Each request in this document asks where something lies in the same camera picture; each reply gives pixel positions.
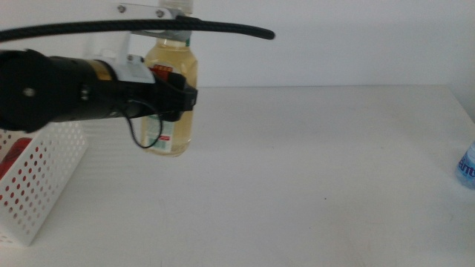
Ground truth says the white perforated plastic basket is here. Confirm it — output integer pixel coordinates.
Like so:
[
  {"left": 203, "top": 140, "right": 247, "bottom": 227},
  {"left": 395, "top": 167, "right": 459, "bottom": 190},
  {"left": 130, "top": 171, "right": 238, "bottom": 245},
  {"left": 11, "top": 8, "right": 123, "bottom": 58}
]
[{"left": 0, "top": 121, "right": 89, "bottom": 248}]

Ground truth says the blue-capped water bottle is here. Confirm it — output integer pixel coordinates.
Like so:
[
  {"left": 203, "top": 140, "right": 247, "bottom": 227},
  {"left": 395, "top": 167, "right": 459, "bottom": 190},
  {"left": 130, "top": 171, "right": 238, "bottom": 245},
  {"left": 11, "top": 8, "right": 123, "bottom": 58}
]
[{"left": 456, "top": 140, "right": 475, "bottom": 191}]

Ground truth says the thin black cable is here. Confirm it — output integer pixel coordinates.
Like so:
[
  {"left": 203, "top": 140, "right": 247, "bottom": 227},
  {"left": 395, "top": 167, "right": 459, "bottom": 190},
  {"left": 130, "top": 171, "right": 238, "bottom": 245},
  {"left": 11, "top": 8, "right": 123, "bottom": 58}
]
[{"left": 125, "top": 99, "right": 165, "bottom": 150}]

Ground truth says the yellow juice bottle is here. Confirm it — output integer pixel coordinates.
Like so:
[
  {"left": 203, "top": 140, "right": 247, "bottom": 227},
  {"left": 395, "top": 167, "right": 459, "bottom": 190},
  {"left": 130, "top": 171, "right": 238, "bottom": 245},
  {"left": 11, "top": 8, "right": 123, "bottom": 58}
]
[{"left": 140, "top": 0, "right": 199, "bottom": 158}]

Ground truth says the red soda can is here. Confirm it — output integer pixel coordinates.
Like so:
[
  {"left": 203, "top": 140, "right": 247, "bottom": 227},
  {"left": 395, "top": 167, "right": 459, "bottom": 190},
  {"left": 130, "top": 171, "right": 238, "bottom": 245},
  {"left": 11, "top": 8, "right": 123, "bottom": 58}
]
[{"left": 0, "top": 136, "right": 33, "bottom": 181}]

